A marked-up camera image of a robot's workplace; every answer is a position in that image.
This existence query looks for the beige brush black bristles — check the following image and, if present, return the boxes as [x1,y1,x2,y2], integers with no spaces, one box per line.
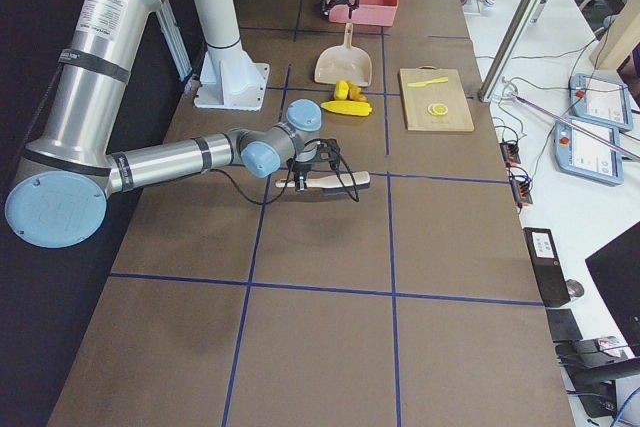
[275,171,370,195]

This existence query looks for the yellow corn cob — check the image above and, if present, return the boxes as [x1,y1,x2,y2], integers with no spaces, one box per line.
[320,100,373,117]

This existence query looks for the beige plastic dustpan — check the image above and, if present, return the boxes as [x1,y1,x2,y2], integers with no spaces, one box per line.
[314,23,372,87]

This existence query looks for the yellow lemon fruit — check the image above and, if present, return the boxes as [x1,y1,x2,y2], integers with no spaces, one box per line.
[333,80,350,100]

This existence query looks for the brown ginger root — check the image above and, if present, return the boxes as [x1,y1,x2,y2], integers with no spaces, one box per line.
[348,83,367,102]

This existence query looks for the pink plastic bin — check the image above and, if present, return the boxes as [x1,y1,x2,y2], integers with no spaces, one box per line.
[328,0,399,27]

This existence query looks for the wooden cutting board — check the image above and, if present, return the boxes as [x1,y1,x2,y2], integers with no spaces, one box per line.
[399,68,474,133]

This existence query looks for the lemon slice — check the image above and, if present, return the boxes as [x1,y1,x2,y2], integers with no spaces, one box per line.
[427,103,449,117]

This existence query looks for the yellow plastic knife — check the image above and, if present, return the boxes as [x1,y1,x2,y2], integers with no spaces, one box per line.
[407,77,449,88]

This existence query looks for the orange connector block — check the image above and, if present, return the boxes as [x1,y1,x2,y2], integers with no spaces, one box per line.
[508,167,533,208]

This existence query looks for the near teach pendant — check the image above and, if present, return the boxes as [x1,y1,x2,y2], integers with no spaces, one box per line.
[554,116,624,186]

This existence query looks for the teach pendant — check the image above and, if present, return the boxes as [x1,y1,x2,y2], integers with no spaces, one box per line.
[569,74,634,131]
[554,116,624,186]

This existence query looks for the black box with label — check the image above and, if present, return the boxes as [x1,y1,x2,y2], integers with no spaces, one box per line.
[523,227,570,308]

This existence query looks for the far teach pendant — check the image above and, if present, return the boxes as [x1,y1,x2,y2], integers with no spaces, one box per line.
[569,74,634,131]

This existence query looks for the black monitor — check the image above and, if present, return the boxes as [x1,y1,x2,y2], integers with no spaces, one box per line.
[586,235,639,351]

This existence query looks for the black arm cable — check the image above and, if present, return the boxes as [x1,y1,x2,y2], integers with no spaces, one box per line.
[209,139,361,206]

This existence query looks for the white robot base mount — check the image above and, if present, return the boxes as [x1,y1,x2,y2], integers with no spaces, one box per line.
[194,0,270,111]

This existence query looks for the aluminium frame post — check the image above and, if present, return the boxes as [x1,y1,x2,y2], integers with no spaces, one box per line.
[478,0,541,103]

